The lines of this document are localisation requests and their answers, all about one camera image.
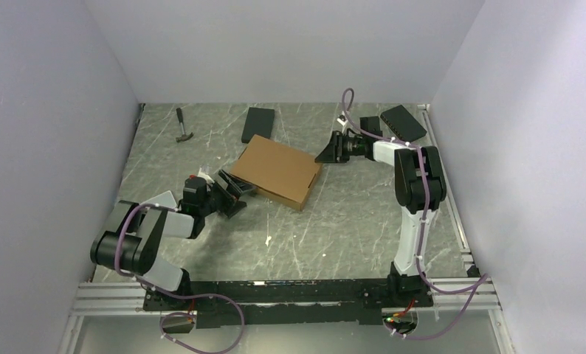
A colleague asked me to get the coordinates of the brown cardboard box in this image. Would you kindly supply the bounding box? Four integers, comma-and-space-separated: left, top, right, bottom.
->
230, 135, 323, 212

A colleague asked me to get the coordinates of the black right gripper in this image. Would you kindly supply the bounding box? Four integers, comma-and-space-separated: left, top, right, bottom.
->
316, 132, 366, 164

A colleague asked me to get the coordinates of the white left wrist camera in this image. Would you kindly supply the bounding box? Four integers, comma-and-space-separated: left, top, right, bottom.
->
191, 166, 215, 186

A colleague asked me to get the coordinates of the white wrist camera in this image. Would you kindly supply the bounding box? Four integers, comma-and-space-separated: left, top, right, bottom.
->
336, 112, 350, 133
191, 166, 215, 186

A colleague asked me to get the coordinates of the white plastic box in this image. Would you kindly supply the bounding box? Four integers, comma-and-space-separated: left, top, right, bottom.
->
143, 190, 178, 208

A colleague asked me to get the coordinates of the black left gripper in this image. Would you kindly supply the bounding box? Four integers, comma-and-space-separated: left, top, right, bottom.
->
200, 170, 257, 218

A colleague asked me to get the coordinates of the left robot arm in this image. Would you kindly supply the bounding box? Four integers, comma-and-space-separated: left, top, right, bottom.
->
89, 170, 256, 310

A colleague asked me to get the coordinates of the black handled hammer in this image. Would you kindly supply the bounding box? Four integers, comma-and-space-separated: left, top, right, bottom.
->
176, 108, 194, 143

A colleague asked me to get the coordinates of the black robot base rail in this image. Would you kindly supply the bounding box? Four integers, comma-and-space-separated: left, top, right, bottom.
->
143, 275, 433, 329

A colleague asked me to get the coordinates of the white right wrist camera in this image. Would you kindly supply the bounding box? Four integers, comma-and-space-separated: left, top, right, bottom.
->
336, 112, 350, 133

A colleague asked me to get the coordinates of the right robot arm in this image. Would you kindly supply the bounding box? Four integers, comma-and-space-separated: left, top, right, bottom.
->
314, 111, 447, 306

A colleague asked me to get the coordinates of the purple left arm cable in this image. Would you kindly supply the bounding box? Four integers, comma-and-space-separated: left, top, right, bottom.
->
113, 204, 246, 354

